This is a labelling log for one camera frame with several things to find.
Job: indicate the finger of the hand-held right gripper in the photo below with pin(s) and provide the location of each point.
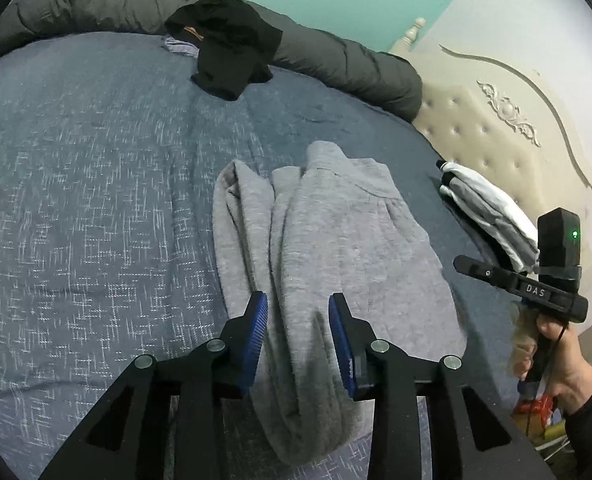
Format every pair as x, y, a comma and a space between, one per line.
486, 274

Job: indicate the small lavender cloth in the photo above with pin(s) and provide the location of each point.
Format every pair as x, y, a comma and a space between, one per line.
181, 47

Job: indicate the grey knit sweater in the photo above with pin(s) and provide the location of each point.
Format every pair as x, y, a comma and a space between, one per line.
336, 220

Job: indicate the dark grey rolled duvet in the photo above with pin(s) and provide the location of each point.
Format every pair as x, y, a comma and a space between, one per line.
101, 5

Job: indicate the person's right hand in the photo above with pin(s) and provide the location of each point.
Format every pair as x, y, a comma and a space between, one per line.
571, 370

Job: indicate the blue mottled bed sheet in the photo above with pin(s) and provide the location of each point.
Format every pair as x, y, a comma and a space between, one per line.
101, 185

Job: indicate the colourful packets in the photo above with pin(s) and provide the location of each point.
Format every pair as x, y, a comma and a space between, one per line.
538, 410

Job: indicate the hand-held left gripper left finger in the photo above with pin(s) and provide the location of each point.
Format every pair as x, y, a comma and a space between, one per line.
253, 345

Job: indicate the cream tufted headboard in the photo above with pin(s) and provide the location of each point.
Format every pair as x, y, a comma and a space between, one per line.
476, 125

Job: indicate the light grey folded garment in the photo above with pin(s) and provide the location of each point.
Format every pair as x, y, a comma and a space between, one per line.
476, 205

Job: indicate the white folded garment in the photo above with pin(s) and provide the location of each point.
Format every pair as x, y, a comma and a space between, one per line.
511, 210

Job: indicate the black folded garment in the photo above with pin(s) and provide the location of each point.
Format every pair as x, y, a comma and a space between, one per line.
442, 166

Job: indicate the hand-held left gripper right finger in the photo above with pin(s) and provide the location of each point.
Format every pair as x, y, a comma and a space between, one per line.
343, 355

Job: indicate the white bedpost finial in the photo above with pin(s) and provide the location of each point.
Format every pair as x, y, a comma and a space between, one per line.
413, 35

